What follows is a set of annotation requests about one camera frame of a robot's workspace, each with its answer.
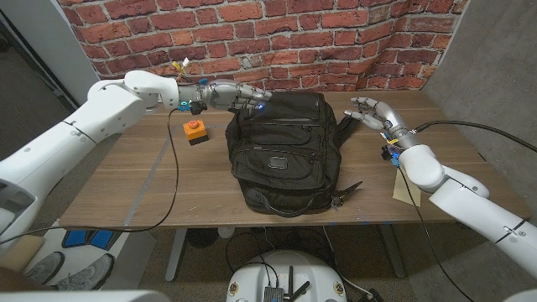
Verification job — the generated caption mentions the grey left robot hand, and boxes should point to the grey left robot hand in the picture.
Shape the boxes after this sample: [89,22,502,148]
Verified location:
[196,79,274,113]

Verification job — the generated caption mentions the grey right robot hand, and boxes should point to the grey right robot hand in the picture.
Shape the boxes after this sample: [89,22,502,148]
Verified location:
[343,96,420,148]

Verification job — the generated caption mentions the black backpack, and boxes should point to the black backpack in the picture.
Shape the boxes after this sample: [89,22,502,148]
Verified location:
[215,91,364,219]

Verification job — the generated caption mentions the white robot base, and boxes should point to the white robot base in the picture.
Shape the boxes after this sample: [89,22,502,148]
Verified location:
[226,250,348,302]

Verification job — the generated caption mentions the orange emergency stop button box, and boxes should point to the orange emergency stop button box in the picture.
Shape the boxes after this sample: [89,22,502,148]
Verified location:
[182,119,210,147]

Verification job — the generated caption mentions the red brick print backdrop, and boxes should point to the red brick print backdrop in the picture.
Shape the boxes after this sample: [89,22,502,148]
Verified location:
[56,0,471,122]

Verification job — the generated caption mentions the yellow paper envelope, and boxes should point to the yellow paper envelope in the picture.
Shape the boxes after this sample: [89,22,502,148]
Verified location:
[392,167,423,207]

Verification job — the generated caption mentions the black round floor object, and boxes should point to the black round floor object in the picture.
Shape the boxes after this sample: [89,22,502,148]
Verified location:
[187,227,219,249]

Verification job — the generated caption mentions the white table leg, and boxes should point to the white table leg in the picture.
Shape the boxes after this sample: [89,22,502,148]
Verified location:
[164,227,189,283]

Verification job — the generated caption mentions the white floor plate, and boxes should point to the white floor plate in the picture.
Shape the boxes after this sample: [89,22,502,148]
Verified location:
[29,217,157,290]

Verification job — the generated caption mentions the black antenna device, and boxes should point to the black antenna device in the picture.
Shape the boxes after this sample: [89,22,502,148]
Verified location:
[263,265,311,302]

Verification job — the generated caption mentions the blue and black pad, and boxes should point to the blue and black pad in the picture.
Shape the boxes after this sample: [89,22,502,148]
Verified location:
[61,229,115,249]

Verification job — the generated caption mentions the grey sneaker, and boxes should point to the grey sneaker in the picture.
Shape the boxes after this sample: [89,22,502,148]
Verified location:
[25,250,66,285]
[54,253,115,292]

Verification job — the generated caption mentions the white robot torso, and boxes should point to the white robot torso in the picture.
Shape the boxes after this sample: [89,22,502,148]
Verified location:
[0,288,537,302]

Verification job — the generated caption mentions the cardboard box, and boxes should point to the cardboard box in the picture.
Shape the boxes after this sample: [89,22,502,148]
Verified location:
[0,233,45,273]

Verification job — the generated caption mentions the person's brown trouser leg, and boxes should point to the person's brown trouser leg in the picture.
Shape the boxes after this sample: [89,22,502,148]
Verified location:
[0,266,51,293]

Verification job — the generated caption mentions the white connector yellow wires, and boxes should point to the white connector yellow wires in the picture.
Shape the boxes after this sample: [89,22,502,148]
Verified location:
[171,57,190,81]

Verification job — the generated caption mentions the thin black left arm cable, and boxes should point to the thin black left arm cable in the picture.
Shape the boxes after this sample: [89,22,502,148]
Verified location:
[0,107,181,247]

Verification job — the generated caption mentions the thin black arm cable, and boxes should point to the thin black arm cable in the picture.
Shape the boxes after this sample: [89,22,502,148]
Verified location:
[396,165,477,302]
[0,107,181,247]

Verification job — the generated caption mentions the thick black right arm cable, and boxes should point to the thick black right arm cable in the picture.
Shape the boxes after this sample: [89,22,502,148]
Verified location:
[413,120,537,154]

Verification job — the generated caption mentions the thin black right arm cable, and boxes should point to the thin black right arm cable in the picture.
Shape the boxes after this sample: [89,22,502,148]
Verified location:
[396,165,477,302]

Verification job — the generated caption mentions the white floor cable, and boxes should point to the white floor cable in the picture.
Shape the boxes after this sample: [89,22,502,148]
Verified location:
[321,226,374,298]

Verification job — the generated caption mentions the black floor cable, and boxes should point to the black floor cable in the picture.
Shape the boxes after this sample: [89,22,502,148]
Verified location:
[224,228,336,278]

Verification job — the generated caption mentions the grey perforated wall panel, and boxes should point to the grey perforated wall panel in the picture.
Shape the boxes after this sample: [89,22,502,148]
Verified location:
[0,8,102,160]

